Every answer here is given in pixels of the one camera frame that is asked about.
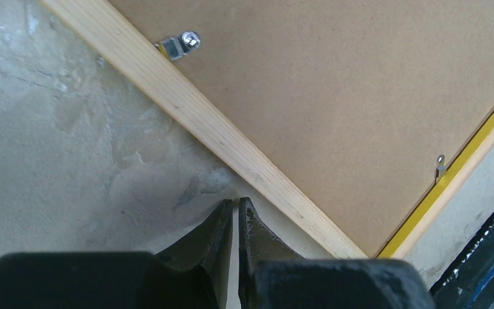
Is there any silver backing board clip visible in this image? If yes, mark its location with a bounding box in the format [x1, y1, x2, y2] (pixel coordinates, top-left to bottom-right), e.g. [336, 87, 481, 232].
[153, 31, 201, 61]

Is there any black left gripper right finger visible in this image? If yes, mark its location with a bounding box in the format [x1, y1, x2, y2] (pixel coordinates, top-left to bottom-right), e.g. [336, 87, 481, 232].
[238, 198, 435, 308]

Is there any yellow picture frame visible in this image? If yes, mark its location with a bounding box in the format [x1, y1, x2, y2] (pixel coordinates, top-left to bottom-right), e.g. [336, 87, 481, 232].
[46, 1, 494, 258]

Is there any brown frame backing board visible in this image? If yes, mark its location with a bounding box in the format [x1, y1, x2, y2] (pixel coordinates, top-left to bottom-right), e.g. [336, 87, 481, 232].
[113, 1, 494, 256]

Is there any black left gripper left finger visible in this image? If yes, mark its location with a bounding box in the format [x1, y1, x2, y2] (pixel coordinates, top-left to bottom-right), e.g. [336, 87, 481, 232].
[0, 200, 233, 308]

